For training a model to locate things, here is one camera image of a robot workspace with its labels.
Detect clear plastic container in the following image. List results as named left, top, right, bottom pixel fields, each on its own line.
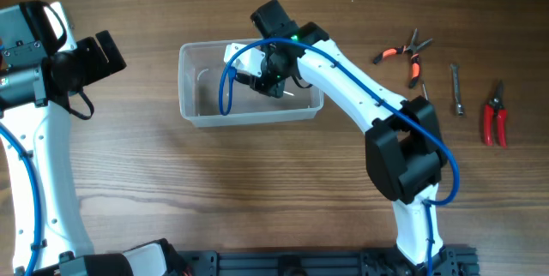
left=178, top=40, right=324, bottom=128

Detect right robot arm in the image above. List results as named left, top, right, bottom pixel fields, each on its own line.
left=219, top=0, right=448, bottom=275

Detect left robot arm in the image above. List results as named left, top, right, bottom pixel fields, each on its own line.
left=1, top=0, right=190, bottom=275

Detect orange black needle-nose pliers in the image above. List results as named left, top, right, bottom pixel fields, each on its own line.
left=372, top=28, right=432, bottom=89

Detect silver metal wrench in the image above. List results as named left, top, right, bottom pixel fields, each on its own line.
left=450, top=63, right=465, bottom=117

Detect right blue cable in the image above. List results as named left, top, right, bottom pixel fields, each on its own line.
left=217, top=37, right=461, bottom=276

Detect blue cable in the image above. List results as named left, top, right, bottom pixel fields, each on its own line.
left=217, top=37, right=461, bottom=276
left=0, top=125, right=44, bottom=276

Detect left blue cable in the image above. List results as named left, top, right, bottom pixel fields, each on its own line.
left=0, top=125, right=44, bottom=276

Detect green handle screwdriver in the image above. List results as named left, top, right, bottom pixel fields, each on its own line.
left=421, top=80, right=429, bottom=100

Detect red handle cutters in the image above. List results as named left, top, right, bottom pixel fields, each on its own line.
left=483, top=81, right=508, bottom=148

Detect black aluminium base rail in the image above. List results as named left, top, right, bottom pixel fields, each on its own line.
left=171, top=247, right=480, bottom=276

